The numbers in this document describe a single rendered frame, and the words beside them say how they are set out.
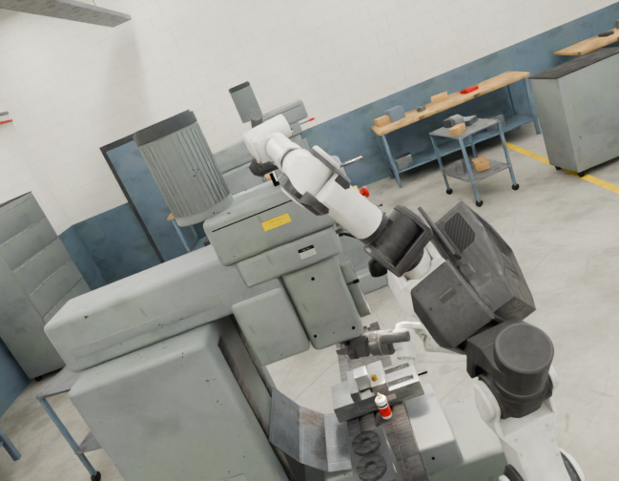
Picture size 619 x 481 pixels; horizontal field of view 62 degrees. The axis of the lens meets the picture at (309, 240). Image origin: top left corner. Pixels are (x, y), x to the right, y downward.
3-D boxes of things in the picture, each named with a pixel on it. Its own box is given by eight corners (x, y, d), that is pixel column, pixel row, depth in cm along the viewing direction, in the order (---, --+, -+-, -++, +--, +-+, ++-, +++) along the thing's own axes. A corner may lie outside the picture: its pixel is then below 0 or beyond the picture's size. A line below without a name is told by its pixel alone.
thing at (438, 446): (440, 403, 217) (431, 380, 213) (465, 464, 184) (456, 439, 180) (329, 440, 222) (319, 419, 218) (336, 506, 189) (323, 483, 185)
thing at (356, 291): (369, 308, 184) (349, 259, 177) (371, 314, 180) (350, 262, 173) (359, 312, 184) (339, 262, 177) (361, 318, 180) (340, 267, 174)
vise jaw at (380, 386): (383, 367, 208) (380, 360, 207) (389, 390, 194) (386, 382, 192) (369, 372, 209) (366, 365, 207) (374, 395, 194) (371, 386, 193)
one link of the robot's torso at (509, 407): (563, 383, 111) (528, 339, 119) (507, 409, 111) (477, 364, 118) (554, 404, 121) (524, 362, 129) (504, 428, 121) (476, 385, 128)
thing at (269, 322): (309, 317, 196) (283, 259, 187) (311, 351, 173) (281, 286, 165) (264, 333, 198) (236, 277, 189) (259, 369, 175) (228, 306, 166)
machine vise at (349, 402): (416, 371, 209) (408, 349, 205) (424, 394, 195) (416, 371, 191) (336, 399, 213) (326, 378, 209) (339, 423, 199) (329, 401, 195)
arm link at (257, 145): (277, 136, 142) (294, 152, 132) (248, 151, 141) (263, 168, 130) (268, 115, 138) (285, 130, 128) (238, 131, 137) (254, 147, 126)
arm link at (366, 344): (354, 324, 188) (384, 321, 182) (363, 345, 191) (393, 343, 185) (343, 345, 178) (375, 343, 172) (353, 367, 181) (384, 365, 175)
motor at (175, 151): (237, 194, 176) (196, 105, 166) (230, 210, 158) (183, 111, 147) (185, 215, 179) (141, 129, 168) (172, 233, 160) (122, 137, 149)
